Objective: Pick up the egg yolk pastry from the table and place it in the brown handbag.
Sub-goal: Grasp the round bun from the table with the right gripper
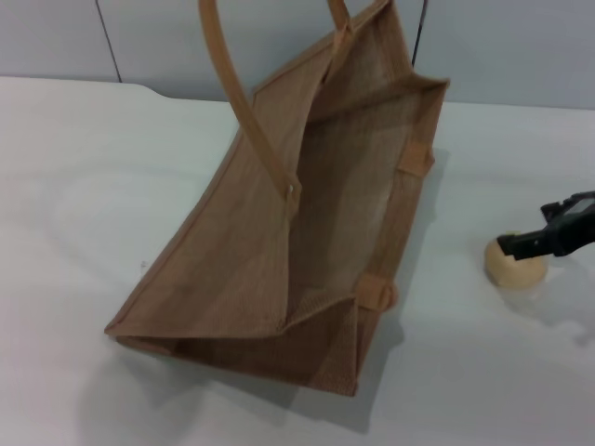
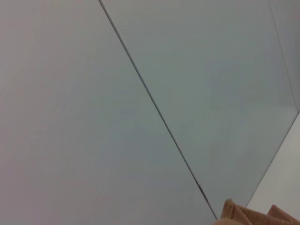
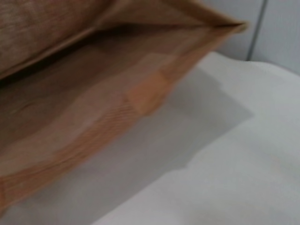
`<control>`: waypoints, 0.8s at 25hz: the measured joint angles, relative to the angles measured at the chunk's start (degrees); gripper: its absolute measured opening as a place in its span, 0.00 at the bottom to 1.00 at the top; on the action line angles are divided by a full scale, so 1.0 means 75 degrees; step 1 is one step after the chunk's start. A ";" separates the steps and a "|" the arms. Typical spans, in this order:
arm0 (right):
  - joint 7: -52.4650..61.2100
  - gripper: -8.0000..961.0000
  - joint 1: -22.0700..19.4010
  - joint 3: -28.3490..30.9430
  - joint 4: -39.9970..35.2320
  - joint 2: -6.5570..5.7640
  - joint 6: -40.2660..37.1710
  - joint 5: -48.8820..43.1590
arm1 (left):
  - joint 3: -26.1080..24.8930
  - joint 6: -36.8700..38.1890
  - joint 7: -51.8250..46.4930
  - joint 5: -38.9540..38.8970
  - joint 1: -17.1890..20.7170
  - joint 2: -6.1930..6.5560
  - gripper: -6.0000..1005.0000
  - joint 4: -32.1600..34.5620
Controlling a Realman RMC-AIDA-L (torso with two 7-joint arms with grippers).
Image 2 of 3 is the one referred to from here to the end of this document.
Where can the brown woven handbag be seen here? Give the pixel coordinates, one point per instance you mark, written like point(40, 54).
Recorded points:
point(248, 216)

